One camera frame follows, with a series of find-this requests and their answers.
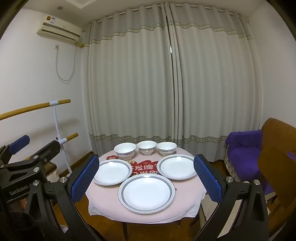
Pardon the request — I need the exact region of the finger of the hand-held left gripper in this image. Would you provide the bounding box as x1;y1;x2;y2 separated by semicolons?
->
0;135;31;165
28;140;62;176

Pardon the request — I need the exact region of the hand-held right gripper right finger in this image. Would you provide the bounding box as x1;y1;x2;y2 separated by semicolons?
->
192;154;270;241

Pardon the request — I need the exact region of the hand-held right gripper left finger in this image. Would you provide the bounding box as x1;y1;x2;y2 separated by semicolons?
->
23;155;103;241

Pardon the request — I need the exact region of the white plate grey rim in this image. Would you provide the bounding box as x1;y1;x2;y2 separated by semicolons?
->
118;174;175;214
93;159;133;186
157;154;197;181

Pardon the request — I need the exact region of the white bowl grey band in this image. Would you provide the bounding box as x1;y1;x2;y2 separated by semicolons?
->
137;140;157;156
157;142;177;157
114;142;137;161

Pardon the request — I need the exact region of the person's left forearm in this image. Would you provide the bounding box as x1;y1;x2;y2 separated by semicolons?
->
0;204;44;241

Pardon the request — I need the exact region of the round table pink cloth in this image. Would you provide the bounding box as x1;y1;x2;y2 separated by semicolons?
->
85;148;207;220

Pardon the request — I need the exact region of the patterned sofa cover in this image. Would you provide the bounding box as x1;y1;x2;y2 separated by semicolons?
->
226;144;240;183

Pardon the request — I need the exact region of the white under cloth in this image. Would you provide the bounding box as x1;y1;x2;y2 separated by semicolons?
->
88;195;201;219

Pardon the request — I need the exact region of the round wooden table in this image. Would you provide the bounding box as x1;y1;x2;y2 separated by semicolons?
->
121;218;181;240

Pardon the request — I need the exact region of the wooden chair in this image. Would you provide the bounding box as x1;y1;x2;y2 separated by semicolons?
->
199;145;296;241

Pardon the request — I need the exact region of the brown sofa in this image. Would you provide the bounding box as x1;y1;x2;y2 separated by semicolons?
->
225;118;296;197

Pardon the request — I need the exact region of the wrapped air conditioner pipe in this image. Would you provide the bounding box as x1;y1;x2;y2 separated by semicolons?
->
75;25;90;49

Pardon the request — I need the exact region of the white air conditioner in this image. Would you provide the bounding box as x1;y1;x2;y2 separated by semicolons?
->
36;14;82;42

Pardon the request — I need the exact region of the white power cable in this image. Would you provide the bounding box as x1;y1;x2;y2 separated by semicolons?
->
55;45;76;81

